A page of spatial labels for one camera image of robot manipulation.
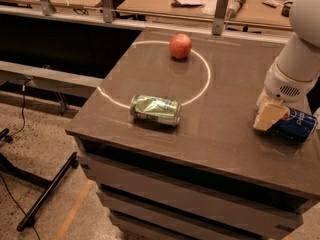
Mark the black and white handheld tool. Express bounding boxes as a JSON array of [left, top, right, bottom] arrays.
[[227, 0, 246, 18]]

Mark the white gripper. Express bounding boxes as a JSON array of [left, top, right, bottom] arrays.
[[253, 62, 315, 131]]

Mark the grey drawer cabinet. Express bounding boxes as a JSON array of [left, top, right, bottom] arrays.
[[66, 29, 320, 240]]

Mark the blue pepsi can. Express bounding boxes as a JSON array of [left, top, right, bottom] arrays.
[[271, 107, 318, 143]]

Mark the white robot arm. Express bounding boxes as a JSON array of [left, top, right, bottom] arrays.
[[253, 0, 320, 131]]

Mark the grey metal bracket right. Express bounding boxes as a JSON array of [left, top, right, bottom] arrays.
[[212, 0, 229, 36]]

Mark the black floor cable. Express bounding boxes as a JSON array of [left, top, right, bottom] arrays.
[[0, 78, 42, 240]]

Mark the black metal stand base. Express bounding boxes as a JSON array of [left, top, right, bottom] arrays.
[[0, 127, 79, 233]]

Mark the crushed green soda can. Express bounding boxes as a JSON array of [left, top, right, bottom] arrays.
[[130, 95, 181, 127]]

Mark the black round cup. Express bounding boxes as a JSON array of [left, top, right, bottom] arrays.
[[281, 2, 292, 17]]

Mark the grey metal bracket middle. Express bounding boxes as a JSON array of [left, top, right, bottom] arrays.
[[101, 0, 114, 23]]

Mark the red apple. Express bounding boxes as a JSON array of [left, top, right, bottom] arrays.
[[169, 33, 192, 59]]

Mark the grey metal bracket left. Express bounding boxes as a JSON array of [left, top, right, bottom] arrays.
[[40, 0, 56, 16]]

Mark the grey metal bracket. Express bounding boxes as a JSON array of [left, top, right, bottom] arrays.
[[101, 0, 114, 23], [212, 0, 229, 36], [40, 0, 56, 16]]

